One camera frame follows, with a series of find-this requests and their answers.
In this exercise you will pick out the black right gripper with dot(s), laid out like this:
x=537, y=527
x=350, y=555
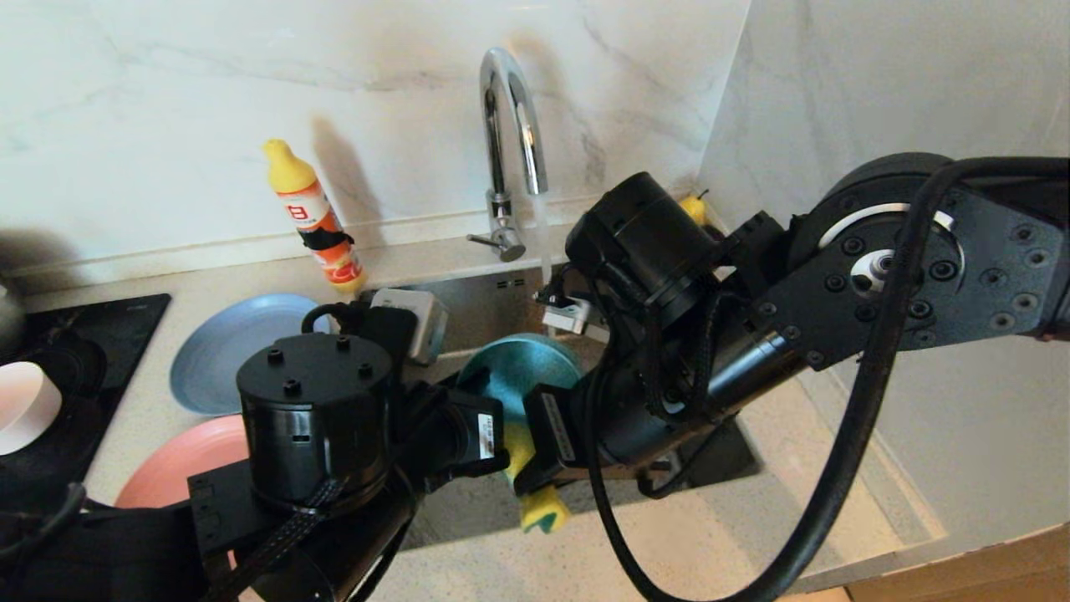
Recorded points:
x=669, y=418

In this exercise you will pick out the black braided arm sleeve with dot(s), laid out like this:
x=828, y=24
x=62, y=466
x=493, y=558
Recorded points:
x=284, y=535
x=710, y=334

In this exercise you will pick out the yellow pear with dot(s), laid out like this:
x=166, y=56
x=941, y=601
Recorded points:
x=694, y=209

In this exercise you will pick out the black induction cooktop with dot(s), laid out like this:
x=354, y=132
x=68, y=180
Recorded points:
x=100, y=334

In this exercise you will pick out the yellow-capped orange dish soap bottle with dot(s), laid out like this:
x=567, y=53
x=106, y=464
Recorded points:
x=288, y=171

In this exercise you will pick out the black braided right arm sleeve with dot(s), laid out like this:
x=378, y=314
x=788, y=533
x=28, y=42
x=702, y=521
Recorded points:
x=710, y=334

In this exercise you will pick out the pale pink bowl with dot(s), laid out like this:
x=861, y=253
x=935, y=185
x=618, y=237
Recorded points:
x=25, y=410

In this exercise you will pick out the blue-grey plate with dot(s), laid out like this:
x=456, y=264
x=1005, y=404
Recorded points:
x=217, y=359

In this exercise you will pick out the chrome gooseneck faucet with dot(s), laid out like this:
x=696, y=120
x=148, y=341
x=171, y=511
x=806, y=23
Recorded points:
x=501, y=84

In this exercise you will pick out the black braided left arm sleeve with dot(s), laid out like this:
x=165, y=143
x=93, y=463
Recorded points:
x=284, y=535

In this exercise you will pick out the light wooden cabinet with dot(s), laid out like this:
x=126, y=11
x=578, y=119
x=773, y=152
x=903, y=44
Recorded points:
x=986, y=577

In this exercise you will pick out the yellow fish-shaped sponge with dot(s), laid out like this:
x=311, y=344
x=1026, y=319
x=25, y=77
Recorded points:
x=543, y=510

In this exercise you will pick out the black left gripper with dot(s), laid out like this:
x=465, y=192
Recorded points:
x=451, y=435

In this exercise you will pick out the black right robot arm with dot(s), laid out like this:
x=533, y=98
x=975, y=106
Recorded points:
x=644, y=234

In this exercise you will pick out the teal bowl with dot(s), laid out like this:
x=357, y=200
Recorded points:
x=518, y=376

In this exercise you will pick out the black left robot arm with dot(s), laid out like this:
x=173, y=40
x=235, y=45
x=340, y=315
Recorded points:
x=309, y=418

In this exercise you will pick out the pink plate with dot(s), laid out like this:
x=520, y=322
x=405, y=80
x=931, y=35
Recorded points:
x=184, y=468

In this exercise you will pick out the stainless steel sink basin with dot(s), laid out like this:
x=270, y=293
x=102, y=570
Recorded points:
x=727, y=456

